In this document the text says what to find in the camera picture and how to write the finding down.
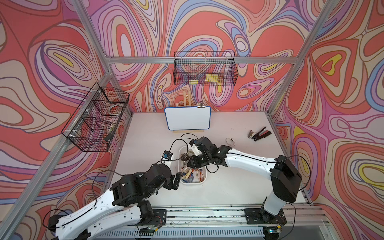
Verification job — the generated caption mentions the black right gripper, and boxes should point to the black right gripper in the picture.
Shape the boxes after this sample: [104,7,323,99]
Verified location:
[185,153,212,170]

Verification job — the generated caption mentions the blue transparent watch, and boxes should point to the blue transparent watch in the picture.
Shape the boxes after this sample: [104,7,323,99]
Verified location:
[182,173,195,184]

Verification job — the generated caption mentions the brown purple strap watch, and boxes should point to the brown purple strap watch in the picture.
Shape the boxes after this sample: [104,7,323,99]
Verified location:
[180,154,190,162]

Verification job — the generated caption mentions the red transparent watch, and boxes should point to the red transparent watch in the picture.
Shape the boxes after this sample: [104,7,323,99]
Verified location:
[194,169,206,183]

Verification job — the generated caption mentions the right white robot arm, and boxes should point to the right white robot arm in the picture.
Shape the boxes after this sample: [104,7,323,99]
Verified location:
[187,137,302,224]

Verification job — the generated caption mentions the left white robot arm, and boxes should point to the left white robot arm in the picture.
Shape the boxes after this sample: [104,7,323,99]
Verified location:
[46,164,182,240]

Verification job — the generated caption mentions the white plastic storage box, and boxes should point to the white plastic storage box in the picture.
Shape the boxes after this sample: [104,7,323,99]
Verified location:
[178,160,208,186]

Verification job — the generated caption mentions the white board blue rim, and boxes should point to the white board blue rim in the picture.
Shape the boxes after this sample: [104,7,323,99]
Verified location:
[164,106,212,131]

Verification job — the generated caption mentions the black red pliers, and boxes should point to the black red pliers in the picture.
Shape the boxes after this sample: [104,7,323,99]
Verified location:
[248,127,272,142]

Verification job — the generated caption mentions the black binder clip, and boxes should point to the black binder clip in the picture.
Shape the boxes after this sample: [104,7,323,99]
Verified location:
[197,101,206,108]

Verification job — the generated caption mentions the wooden board easel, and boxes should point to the wooden board easel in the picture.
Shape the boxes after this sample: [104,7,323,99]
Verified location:
[172,91,205,133]

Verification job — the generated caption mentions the yellow sticky note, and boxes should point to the yellow sticky note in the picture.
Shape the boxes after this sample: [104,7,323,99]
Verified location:
[205,74,219,83]

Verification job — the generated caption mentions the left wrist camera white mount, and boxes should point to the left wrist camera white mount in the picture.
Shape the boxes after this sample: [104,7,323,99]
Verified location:
[160,151,174,168]

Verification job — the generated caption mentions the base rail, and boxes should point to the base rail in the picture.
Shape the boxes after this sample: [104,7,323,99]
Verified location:
[98,205,337,240]

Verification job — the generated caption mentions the black wire basket back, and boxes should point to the black wire basket back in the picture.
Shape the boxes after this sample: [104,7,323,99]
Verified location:
[174,50,239,86]

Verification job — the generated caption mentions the black wire basket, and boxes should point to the black wire basket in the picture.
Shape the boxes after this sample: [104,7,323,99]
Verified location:
[174,50,239,86]
[61,83,130,153]

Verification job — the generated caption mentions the black wire basket left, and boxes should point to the black wire basket left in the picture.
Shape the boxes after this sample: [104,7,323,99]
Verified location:
[61,83,130,153]

